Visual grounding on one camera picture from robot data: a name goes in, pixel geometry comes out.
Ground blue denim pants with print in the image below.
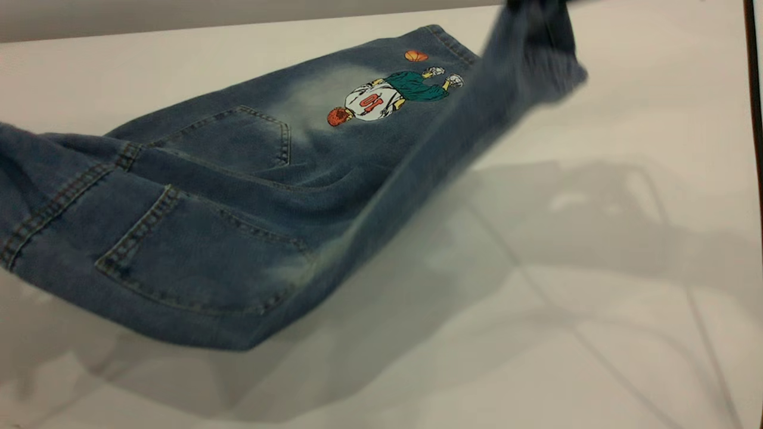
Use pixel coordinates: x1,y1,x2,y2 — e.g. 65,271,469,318
0,0,588,352

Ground black braided cable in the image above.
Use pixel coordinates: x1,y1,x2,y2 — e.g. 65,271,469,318
743,0,763,198

